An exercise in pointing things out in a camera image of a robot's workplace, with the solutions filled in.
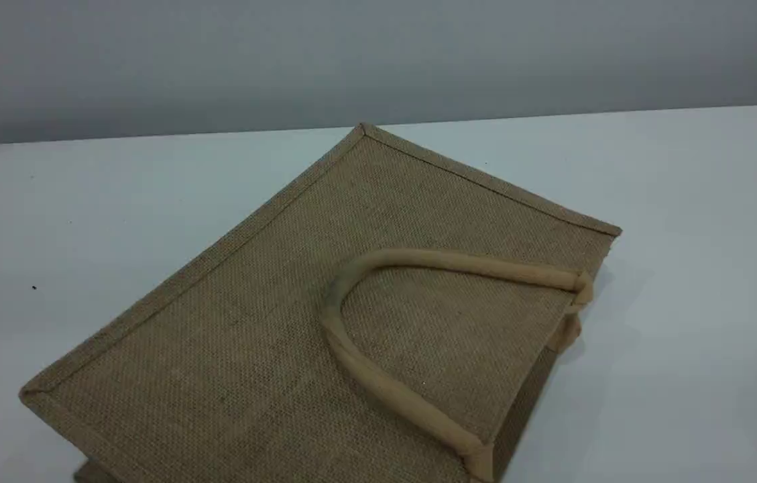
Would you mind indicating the brown jute tote bag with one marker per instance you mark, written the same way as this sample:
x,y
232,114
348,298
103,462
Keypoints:
x,y
324,349

